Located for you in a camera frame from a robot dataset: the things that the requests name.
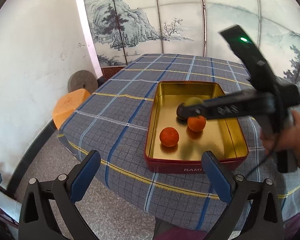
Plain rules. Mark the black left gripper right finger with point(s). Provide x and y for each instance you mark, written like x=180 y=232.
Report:
x=264 y=220

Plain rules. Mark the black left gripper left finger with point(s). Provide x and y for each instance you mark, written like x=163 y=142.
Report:
x=37 y=220

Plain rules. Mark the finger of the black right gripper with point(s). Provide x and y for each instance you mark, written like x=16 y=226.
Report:
x=238 y=104

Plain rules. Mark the dark brown passion fruit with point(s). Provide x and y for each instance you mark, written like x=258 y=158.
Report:
x=180 y=113

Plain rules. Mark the person's right hand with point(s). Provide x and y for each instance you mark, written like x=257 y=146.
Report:
x=288 y=139

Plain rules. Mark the red gold tin box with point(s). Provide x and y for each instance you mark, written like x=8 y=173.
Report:
x=175 y=145

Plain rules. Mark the orange tangerine right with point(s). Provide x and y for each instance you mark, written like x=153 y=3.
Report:
x=196 y=123

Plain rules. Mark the orange tangerine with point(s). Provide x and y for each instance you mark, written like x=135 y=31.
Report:
x=196 y=123
x=169 y=137

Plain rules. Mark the green round fruit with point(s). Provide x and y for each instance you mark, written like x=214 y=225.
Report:
x=193 y=101

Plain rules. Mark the orange tangerine left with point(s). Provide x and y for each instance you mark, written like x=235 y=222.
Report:
x=169 y=137

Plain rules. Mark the orange plastic stool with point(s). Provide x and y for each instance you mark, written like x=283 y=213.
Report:
x=67 y=104

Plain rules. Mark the blue plaid tablecloth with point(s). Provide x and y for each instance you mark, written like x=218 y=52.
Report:
x=114 y=120

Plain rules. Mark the round grey millstone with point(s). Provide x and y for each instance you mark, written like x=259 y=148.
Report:
x=82 y=79

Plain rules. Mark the painted landscape folding screen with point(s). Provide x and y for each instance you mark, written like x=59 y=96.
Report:
x=122 y=30

